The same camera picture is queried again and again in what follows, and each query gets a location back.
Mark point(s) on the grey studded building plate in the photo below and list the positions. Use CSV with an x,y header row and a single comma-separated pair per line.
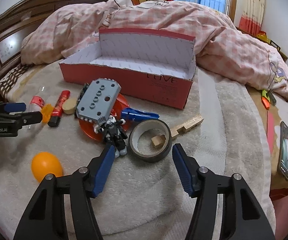
x,y
96,100

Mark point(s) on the dark wooden headboard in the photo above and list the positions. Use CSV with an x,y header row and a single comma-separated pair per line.
x,y
22,19

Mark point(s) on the right floral curtain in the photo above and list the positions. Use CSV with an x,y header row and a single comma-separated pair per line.
x,y
252,16

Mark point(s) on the black tape roll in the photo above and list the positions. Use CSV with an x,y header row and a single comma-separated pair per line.
x,y
152,127

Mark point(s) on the blue plastic cylinder toy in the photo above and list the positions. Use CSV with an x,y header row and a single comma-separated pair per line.
x,y
136,115

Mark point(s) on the small clear plastic bottle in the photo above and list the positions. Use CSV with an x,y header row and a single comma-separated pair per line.
x,y
38,100

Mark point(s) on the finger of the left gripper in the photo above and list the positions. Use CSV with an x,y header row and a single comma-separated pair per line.
x,y
7,107
24,119

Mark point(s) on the red black marker tube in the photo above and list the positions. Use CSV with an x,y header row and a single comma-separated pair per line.
x,y
57,111

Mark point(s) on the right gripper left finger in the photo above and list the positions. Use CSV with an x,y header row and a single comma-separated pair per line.
x,y
44,216

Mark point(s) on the round wooden disc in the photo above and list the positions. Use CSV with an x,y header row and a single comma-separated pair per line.
x,y
69,105

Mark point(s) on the orange green toy gun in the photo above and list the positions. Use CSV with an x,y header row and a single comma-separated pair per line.
x,y
268,99

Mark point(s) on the orange ball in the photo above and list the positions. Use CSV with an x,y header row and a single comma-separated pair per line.
x,y
44,163

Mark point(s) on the brown patterned bed sheet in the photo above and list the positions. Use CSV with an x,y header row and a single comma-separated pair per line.
x,y
13,83

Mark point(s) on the notched wooden block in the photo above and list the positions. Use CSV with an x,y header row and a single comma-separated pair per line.
x,y
186,126

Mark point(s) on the orange plastic crown piece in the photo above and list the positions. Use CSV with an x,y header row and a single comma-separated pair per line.
x,y
46,113

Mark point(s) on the black white robot figure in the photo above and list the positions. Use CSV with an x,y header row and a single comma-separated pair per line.
x,y
113,133

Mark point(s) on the red cardboard shoe box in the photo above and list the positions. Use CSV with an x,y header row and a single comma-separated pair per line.
x,y
154,65

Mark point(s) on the red plastic disc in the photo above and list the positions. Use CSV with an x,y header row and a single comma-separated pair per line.
x,y
87,127

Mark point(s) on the smartphone on bed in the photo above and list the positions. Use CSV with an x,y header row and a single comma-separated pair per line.
x,y
283,153

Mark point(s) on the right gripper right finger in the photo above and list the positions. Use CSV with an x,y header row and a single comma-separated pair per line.
x,y
243,217

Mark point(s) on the small wooden cube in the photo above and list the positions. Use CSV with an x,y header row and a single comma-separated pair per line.
x,y
158,141

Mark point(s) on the yellow toy on shelf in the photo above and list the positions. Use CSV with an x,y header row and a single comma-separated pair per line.
x,y
263,37

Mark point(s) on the pink checkered duvet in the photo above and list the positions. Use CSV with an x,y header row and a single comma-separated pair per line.
x,y
219,46

